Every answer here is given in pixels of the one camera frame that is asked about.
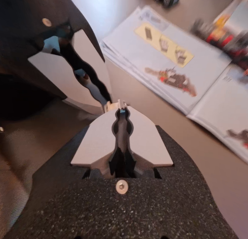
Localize closed instruction booklet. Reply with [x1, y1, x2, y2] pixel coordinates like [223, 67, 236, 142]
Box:
[212, 0, 248, 36]

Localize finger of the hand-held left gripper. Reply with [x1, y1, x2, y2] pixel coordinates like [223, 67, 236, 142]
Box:
[28, 51, 105, 114]
[72, 29, 113, 103]

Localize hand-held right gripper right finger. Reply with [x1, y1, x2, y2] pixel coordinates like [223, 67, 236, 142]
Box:
[124, 106, 173, 178]

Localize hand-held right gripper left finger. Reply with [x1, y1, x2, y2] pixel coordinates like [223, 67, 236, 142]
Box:
[71, 107, 122, 178]

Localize red grey lego model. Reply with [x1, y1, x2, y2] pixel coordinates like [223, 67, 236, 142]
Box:
[190, 18, 248, 69]

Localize black padded cushion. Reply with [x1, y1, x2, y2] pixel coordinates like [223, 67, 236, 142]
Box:
[0, 74, 64, 120]

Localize open instruction booklet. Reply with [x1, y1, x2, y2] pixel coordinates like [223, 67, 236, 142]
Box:
[100, 6, 248, 164]

